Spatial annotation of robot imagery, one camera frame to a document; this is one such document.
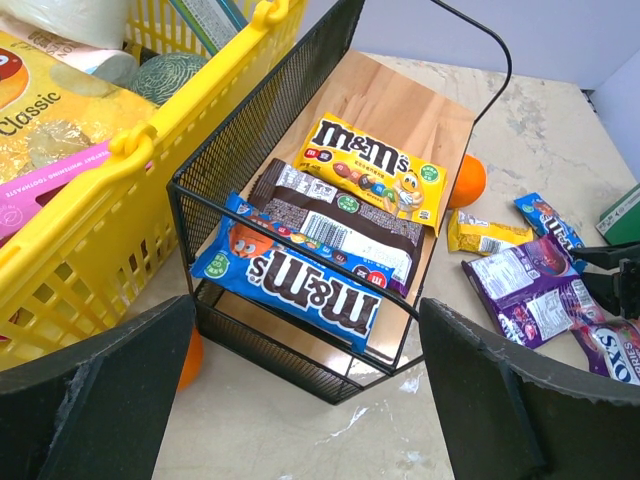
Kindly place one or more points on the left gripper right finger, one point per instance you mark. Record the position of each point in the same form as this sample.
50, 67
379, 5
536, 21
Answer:
507, 412

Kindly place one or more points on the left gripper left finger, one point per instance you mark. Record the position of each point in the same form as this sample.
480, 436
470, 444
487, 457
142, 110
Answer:
97, 409

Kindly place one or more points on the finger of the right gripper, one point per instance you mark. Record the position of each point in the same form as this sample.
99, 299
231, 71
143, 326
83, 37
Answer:
604, 289
622, 256

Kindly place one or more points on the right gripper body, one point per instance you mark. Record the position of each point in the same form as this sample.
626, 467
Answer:
628, 288

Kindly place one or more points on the blue M&M's bag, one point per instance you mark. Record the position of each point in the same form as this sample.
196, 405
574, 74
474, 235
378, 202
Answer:
257, 267
555, 235

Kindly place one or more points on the yellow M&M's bag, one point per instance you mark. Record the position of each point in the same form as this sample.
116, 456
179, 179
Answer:
399, 183

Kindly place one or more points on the brown chocolate bag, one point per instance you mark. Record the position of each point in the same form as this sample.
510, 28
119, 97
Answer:
339, 220

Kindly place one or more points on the purple Fox's candy bag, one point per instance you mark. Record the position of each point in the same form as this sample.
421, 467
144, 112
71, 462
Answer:
532, 292

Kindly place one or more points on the orange near shelf back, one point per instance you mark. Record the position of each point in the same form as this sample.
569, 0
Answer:
470, 184

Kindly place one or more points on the green cup brown lid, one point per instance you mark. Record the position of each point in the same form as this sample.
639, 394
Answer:
620, 223

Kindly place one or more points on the orange near basket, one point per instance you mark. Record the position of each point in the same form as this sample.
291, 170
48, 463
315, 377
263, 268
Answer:
193, 361

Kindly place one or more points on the small yellow snack bar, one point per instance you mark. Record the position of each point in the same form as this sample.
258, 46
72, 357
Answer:
467, 233

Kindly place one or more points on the yellow plastic basket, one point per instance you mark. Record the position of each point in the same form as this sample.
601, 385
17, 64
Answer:
76, 267

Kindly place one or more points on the pink package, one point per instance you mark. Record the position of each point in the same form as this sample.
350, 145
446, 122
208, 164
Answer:
23, 197

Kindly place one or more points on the yellow Lay's chips bag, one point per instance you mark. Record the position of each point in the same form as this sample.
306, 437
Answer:
50, 110

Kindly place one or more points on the green round ball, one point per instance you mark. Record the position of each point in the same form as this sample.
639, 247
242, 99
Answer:
160, 77

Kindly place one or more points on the teal box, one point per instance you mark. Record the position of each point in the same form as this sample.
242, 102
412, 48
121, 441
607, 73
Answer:
214, 22

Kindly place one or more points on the wood and wire shelf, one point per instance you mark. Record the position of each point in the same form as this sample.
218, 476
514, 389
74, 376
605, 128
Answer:
321, 74

